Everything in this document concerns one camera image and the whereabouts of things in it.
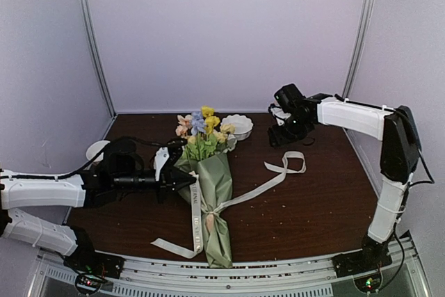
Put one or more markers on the bright yellow flower stem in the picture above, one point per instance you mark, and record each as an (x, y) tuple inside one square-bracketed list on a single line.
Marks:
[(210, 119)]

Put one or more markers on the left aluminium frame post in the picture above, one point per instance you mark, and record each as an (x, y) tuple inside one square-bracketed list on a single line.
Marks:
[(95, 57)]

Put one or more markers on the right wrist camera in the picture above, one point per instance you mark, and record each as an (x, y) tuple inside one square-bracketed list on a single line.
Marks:
[(278, 114)]

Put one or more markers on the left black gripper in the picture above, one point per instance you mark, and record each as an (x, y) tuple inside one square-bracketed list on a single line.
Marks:
[(173, 179)]

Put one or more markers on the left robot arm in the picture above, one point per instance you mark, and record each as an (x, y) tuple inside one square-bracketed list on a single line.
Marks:
[(52, 190)]

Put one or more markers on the white fluted dish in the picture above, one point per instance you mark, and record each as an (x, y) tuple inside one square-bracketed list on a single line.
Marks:
[(243, 125)]

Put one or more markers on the aluminium front rail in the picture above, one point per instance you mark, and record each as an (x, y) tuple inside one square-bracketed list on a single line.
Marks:
[(310, 276)]

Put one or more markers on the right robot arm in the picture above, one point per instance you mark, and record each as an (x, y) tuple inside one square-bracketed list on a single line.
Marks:
[(394, 128)]

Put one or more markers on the small white tea bowl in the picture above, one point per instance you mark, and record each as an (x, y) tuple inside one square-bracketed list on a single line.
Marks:
[(94, 149)]

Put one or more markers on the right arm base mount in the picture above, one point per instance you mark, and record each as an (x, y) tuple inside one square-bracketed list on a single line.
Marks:
[(370, 257)]

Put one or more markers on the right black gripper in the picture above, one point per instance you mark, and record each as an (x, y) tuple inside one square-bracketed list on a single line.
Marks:
[(277, 139)]

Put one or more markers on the cream yellow rose stem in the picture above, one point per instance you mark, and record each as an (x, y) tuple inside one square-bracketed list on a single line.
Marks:
[(203, 145)]

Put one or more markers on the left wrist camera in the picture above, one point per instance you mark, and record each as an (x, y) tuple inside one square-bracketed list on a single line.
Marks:
[(160, 159)]

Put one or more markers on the green and pink wrapping paper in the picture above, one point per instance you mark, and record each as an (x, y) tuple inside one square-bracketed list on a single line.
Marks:
[(216, 188)]

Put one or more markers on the right aluminium frame post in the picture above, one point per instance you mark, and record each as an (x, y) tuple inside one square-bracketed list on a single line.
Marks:
[(362, 29)]

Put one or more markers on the aluminium frame post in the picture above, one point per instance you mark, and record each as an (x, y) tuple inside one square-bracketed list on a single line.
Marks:
[(362, 29), (95, 57)]

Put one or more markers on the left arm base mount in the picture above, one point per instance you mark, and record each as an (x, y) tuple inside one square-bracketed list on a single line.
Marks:
[(86, 259)]

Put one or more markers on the peach flower stem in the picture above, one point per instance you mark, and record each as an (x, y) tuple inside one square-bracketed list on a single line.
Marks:
[(184, 125)]

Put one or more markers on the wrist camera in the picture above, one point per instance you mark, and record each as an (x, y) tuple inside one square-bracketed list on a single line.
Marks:
[(278, 114), (160, 159)]

